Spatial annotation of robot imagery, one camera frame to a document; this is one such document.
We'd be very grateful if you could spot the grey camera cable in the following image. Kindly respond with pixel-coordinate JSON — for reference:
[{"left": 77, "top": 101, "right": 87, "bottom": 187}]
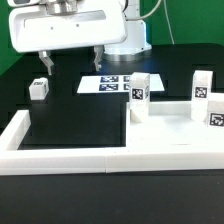
[{"left": 125, "top": 0, "right": 164, "bottom": 22}]

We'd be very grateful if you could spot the white marker plate with tags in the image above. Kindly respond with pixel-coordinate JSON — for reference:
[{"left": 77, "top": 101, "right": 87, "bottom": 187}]
[{"left": 77, "top": 74, "right": 166, "bottom": 94}]

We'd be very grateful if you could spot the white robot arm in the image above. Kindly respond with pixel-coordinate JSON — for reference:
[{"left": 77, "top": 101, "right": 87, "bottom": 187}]
[{"left": 7, "top": 0, "right": 151, "bottom": 70}]

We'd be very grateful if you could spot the white U-shaped obstacle fence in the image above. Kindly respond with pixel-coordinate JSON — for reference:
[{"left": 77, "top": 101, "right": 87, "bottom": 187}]
[{"left": 0, "top": 110, "right": 224, "bottom": 176}]

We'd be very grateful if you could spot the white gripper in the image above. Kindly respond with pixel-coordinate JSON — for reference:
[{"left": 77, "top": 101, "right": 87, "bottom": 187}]
[{"left": 7, "top": 0, "right": 127, "bottom": 75}]

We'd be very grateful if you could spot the white square tabletop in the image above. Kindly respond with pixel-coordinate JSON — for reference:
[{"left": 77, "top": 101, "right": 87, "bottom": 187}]
[{"left": 126, "top": 101, "right": 224, "bottom": 147}]

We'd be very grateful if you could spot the white cable right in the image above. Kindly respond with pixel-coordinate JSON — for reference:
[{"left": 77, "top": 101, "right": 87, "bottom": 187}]
[{"left": 163, "top": 0, "right": 175, "bottom": 45}]

